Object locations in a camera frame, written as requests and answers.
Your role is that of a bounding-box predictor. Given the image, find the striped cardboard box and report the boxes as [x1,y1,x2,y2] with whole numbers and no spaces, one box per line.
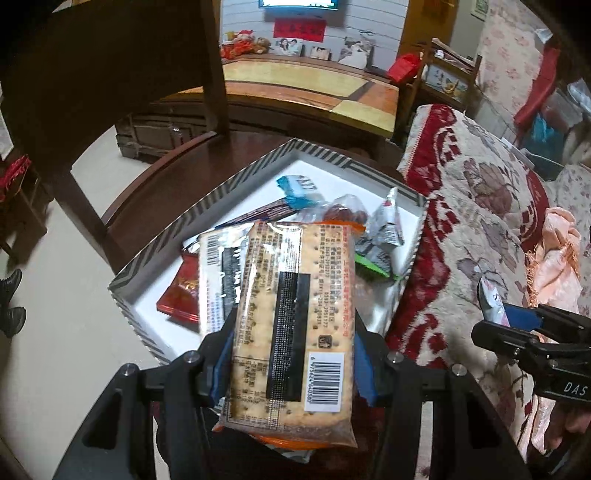
[107,137,430,365]

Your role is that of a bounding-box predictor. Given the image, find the brown striped snack packet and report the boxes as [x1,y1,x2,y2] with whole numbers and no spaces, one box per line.
[217,198,296,229]

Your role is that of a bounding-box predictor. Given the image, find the plush toys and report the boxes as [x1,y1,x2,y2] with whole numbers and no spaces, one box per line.
[219,28,271,58]

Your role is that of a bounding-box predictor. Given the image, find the red gift bag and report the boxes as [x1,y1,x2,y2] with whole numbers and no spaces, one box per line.
[387,53,423,84]

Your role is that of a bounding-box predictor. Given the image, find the dark wooden chair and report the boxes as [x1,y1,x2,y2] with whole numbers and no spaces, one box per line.
[0,0,416,278]

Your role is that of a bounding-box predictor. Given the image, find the small white pink packet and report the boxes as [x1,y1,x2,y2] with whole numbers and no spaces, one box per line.
[478,274,511,328]

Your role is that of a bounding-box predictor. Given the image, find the person's right hand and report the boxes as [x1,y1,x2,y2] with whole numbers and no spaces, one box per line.
[538,399,591,467]

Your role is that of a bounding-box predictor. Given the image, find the orange-edged cracker packet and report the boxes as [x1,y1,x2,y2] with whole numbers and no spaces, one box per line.
[212,220,368,450]

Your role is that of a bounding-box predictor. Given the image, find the light wooden chair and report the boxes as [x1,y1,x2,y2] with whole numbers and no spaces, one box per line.
[406,38,483,116]

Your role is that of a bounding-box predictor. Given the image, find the peach satin quilt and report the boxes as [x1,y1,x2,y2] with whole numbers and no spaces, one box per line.
[526,207,583,301]

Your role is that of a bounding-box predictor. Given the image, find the red cloth bag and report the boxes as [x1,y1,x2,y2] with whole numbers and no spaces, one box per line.
[0,154,33,201]

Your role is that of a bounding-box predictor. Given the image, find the silver snack packet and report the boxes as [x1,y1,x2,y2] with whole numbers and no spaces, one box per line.
[365,187,407,250]

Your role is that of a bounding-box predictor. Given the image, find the blue white snack packet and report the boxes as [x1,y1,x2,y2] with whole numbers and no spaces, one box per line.
[276,174,325,208]

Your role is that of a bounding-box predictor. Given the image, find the floral fleece blanket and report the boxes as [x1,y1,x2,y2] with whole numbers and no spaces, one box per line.
[385,104,591,462]

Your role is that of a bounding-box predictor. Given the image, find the large framed photo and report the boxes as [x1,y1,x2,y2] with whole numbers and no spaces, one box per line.
[339,36,374,68]

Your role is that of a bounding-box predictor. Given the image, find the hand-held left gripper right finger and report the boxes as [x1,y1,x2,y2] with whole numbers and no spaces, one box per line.
[353,332,532,480]

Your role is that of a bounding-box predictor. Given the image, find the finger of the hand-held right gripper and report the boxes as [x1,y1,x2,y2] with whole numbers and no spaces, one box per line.
[501,302,591,340]
[471,320,541,359]

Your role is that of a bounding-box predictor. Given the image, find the red cloth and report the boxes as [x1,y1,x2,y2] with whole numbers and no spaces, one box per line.
[515,46,561,134]

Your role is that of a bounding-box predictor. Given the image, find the green black snack packet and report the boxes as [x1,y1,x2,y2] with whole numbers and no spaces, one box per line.
[353,240,402,280]

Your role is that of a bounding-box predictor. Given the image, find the rose print cloth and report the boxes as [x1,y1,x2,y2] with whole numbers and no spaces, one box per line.
[475,0,591,217]

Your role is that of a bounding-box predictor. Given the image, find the yellow-top wooden cabinet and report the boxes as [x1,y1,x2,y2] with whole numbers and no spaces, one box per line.
[115,58,402,162]

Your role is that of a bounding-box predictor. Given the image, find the teal bag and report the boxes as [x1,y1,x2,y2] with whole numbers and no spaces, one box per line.
[529,115,561,153]

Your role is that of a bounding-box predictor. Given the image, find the black boot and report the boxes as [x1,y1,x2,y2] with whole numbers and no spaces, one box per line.
[0,268,24,301]
[0,307,27,337]

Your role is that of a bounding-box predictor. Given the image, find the white-backed cracker packet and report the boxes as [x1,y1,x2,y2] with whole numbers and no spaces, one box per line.
[198,227,252,335]

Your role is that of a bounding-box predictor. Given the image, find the red snack packet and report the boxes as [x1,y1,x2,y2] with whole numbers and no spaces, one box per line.
[156,253,204,328]

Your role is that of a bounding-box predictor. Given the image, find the red wall poster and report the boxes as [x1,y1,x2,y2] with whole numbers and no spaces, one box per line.
[273,17,325,41]

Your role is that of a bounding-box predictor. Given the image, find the clear packet of red dates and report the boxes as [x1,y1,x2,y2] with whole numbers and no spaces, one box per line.
[291,194,372,227]

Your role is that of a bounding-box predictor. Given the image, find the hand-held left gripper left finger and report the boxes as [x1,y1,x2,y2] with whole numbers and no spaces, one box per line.
[60,314,236,480]

